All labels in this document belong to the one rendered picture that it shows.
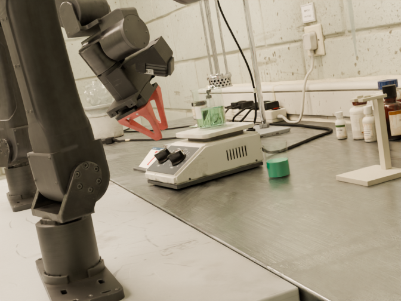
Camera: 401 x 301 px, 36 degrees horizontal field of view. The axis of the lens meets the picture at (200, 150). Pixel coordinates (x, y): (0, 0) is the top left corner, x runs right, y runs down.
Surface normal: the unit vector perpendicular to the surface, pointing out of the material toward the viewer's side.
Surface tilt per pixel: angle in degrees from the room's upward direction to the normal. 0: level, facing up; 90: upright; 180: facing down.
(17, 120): 91
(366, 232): 0
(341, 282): 0
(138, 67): 113
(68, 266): 90
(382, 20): 90
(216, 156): 90
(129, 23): 78
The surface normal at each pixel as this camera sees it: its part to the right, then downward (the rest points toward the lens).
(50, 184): -0.77, 0.29
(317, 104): -0.92, 0.21
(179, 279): -0.17, -0.98
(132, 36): 0.72, -0.25
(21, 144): 0.78, -0.02
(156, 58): -0.24, 0.56
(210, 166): 0.50, 0.04
